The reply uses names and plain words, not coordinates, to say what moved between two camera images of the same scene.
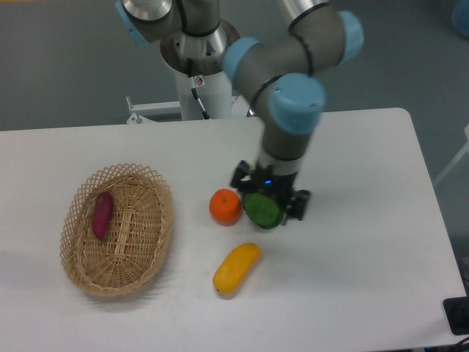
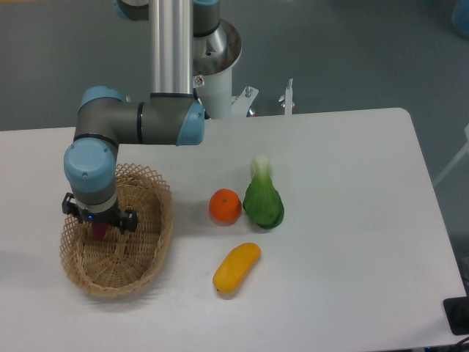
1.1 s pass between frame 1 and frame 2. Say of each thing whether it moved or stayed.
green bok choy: stayed
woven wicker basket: stayed
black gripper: moved
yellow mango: stayed
